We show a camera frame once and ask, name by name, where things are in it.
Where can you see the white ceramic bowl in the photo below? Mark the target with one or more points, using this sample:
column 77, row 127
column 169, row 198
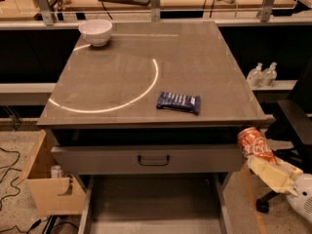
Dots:
column 96, row 32

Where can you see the grey drawer cabinet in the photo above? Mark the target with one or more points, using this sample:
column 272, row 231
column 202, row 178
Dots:
column 106, row 96

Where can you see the black office chair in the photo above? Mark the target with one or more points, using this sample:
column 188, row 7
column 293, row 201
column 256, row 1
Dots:
column 293, row 123

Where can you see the blue snack bar packet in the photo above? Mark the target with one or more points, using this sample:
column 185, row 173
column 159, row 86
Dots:
column 179, row 102

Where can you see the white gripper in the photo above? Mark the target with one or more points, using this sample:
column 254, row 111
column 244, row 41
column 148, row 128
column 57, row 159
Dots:
column 302, row 194

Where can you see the small white can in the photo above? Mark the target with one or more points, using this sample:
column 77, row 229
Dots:
column 56, row 171

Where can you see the clear sanitizer bottle left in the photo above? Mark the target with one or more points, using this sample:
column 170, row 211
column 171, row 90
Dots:
column 254, row 76

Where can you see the open grey middle drawer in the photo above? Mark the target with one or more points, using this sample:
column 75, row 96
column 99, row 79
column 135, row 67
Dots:
column 155, row 204

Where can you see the cardboard box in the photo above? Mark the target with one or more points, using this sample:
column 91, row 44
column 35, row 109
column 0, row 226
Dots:
column 52, row 196

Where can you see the wooden desk behind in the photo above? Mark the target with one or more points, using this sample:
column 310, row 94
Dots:
column 213, row 9

